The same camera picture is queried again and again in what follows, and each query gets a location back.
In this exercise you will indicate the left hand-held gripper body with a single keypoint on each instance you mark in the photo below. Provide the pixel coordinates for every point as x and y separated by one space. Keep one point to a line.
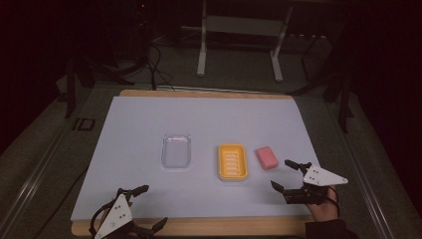
116 212

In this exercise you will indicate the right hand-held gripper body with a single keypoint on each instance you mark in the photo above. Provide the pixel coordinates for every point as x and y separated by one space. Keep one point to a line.
320 177

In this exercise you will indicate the pink soap bar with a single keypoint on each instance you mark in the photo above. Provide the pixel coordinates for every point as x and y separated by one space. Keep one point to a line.
266 158

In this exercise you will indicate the yellow soap dish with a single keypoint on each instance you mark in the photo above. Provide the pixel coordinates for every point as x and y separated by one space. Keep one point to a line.
232 162

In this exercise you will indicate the person's right hand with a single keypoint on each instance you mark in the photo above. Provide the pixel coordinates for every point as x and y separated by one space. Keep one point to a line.
323 209

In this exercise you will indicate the clear plastic tray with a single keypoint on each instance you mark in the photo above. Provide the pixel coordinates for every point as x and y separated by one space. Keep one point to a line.
176 151

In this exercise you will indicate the light blue table mat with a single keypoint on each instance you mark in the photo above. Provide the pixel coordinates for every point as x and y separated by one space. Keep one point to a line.
149 116

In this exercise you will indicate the black tripod stand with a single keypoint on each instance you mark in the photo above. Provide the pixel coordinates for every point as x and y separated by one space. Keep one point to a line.
345 103
70 89

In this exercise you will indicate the metal floor rail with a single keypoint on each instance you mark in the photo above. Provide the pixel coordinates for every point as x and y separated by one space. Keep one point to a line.
30 194
370 189

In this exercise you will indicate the white metal stand frame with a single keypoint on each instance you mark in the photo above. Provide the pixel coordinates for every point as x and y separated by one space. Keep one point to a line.
242 26

